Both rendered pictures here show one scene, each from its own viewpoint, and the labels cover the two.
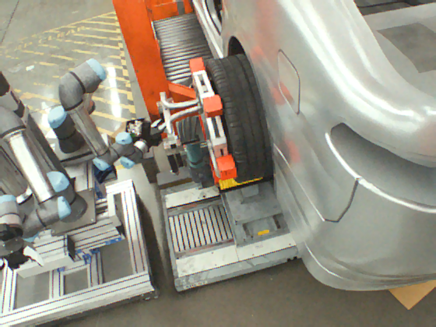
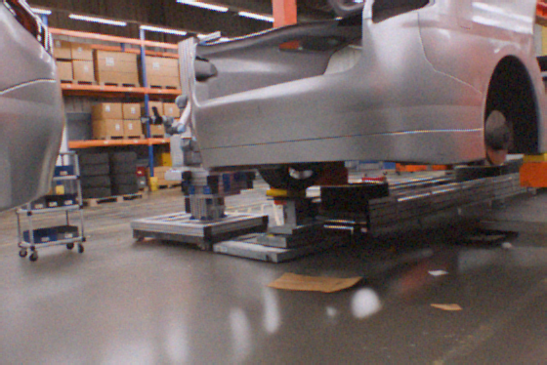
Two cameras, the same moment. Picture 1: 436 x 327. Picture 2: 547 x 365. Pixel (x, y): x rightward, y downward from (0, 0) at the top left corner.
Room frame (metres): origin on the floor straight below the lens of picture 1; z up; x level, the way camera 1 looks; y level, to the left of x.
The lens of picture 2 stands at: (-1.25, -3.46, 0.85)
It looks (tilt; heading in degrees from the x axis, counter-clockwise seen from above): 3 degrees down; 53
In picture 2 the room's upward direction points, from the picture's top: 4 degrees counter-clockwise
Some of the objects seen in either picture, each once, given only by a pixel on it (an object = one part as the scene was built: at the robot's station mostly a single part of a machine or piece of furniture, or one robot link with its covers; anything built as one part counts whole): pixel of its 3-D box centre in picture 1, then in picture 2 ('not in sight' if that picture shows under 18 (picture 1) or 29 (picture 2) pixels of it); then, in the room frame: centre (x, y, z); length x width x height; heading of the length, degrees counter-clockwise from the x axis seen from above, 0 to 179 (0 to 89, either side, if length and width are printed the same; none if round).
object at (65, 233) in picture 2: not in sight; (49, 204); (-0.09, 1.72, 0.50); 0.53 x 0.42 x 1.00; 6
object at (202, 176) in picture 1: (219, 167); (304, 216); (1.69, 0.01, 0.26); 0.42 x 0.18 x 0.35; 96
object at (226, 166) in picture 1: (226, 167); not in sight; (1.12, -0.03, 0.85); 0.09 x 0.08 x 0.07; 6
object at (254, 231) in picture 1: (252, 206); (291, 236); (1.40, -0.17, 0.13); 0.50 x 0.36 x 0.10; 6
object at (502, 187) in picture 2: not in sight; (478, 188); (4.88, 0.17, 0.19); 1.00 x 0.86 x 0.39; 6
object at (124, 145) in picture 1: (122, 145); not in sight; (1.34, 0.46, 0.91); 0.11 x 0.08 x 0.11; 133
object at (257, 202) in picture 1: (248, 182); (295, 213); (1.45, -0.16, 0.32); 0.40 x 0.30 x 0.28; 6
